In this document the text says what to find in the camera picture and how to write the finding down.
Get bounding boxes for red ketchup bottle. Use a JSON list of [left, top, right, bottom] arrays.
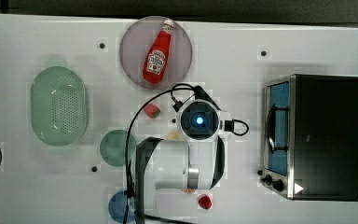
[[143, 19, 174, 84]]

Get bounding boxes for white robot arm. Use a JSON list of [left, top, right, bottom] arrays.
[[130, 86, 234, 224]]

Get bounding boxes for black silver toaster oven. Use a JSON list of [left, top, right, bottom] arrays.
[[258, 74, 358, 202]]

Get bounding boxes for green cup with handle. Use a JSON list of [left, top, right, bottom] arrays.
[[100, 130, 137, 166]]

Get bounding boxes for pink toy strawberry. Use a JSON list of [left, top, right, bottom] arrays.
[[144, 104, 160, 119]]

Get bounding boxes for orange slice toy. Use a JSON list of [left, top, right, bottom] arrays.
[[181, 189, 196, 194]]

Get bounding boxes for green oval colander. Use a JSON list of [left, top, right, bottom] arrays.
[[30, 66, 89, 147]]

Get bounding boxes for grey round plate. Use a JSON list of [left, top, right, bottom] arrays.
[[119, 16, 193, 90]]

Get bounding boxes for small red toy fruit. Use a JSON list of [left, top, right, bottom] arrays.
[[198, 195, 213, 210]]

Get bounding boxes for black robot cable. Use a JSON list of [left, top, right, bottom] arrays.
[[122, 82, 250, 224]]

